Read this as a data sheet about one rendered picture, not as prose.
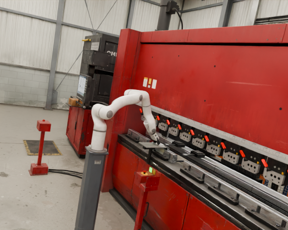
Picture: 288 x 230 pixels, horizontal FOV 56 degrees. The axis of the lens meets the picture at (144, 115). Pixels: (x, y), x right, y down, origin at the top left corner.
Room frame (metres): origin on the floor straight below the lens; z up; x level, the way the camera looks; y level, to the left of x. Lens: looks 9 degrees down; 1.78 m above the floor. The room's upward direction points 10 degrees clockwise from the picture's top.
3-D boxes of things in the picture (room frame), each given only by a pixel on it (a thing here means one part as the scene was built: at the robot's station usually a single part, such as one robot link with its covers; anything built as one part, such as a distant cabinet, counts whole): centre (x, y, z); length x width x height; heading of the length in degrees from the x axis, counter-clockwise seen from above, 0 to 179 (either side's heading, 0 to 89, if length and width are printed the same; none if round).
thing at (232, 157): (2.24, -0.81, 1.26); 0.15 x 0.09 x 0.17; 33
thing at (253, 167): (2.07, -0.92, 1.26); 0.15 x 0.09 x 0.17; 33
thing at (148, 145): (2.98, -0.15, 1.00); 0.26 x 0.18 x 0.01; 123
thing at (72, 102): (4.78, 1.24, 1.04); 0.30 x 0.26 x 0.12; 27
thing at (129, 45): (3.97, 0.10, 1.15); 0.85 x 0.25 x 2.30; 123
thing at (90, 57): (3.85, 0.81, 1.53); 0.51 x 0.25 x 0.85; 30
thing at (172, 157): (3.01, -0.31, 0.92); 0.39 x 0.06 x 0.10; 33
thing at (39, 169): (3.92, 1.44, 0.41); 0.25 x 0.20 x 0.83; 123
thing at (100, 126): (2.46, 0.40, 1.30); 0.19 x 0.12 x 0.24; 47
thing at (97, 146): (2.44, 0.37, 1.09); 0.19 x 0.19 x 0.18
